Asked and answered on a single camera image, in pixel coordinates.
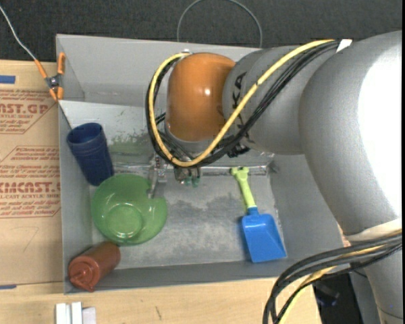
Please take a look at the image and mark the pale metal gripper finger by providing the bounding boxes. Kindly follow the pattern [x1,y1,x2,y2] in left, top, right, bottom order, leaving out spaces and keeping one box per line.
[147,159,160,198]
[157,167,168,200]

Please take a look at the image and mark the clear glass container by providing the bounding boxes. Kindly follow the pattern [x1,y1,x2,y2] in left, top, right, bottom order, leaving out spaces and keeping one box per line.
[109,138,155,176]

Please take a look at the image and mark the green bowl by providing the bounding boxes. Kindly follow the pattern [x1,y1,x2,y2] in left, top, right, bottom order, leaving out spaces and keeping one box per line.
[90,173,169,246]

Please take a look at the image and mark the grey metal bin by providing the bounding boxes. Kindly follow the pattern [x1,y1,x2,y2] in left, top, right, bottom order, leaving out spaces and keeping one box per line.
[55,34,347,295]

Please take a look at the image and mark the dark blue cup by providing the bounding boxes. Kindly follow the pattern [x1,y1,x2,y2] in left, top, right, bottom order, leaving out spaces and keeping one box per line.
[66,122,115,187]

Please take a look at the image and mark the red-brown squeeze bottle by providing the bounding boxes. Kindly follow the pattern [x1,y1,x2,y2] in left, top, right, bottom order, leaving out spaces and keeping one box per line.
[67,241,122,293]

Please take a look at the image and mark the brown cardboard board red print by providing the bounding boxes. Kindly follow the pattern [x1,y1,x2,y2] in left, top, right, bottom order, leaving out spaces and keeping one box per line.
[0,79,64,287]

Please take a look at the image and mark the black cylinder on white bracket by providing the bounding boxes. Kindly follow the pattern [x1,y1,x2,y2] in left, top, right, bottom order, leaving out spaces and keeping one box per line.
[227,142,251,159]

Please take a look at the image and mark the blue scoop with green handle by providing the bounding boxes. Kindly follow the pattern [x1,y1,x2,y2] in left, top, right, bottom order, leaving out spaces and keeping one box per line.
[229,166,288,264]

